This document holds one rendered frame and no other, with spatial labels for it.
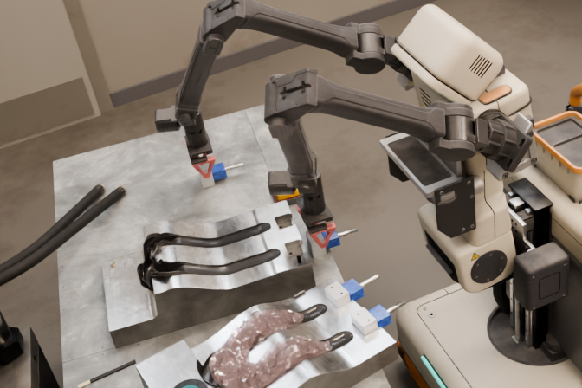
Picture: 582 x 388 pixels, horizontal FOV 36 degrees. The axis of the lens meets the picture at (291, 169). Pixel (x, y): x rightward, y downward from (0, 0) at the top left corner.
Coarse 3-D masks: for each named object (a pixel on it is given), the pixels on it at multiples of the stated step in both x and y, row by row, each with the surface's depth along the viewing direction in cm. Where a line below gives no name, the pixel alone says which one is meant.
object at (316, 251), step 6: (306, 234) 228; (318, 234) 227; (324, 234) 229; (336, 234) 228; (342, 234) 229; (312, 240) 225; (324, 240) 226; (330, 240) 227; (336, 240) 227; (312, 246) 226; (318, 246) 226; (330, 246) 228; (312, 252) 227; (318, 252) 227; (324, 252) 228
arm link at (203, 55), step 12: (216, 36) 205; (204, 48) 208; (216, 48) 208; (192, 60) 219; (204, 60) 217; (192, 72) 222; (204, 72) 222; (180, 84) 235; (192, 84) 227; (204, 84) 228; (180, 96) 233; (192, 96) 232; (180, 108) 236; (192, 108) 237
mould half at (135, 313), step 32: (160, 224) 227; (192, 224) 230; (224, 224) 231; (128, 256) 231; (160, 256) 217; (192, 256) 219; (224, 256) 221; (288, 256) 217; (128, 288) 221; (160, 288) 208; (192, 288) 209; (224, 288) 212; (256, 288) 214; (288, 288) 216; (128, 320) 212; (160, 320) 212; (192, 320) 215
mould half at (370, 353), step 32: (320, 288) 211; (320, 320) 203; (160, 352) 195; (192, 352) 194; (256, 352) 194; (352, 352) 194; (384, 352) 194; (160, 384) 188; (288, 384) 185; (320, 384) 187; (352, 384) 193
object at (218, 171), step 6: (222, 162) 261; (204, 168) 258; (216, 168) 259; (222, 168) 259; (228, 168) 260; (234, 168) 260; (210, 174) 257; (216, 174) 258; (222, 174) 258; (204, 180) 258; (210, 180) 258; (204, 186) 259
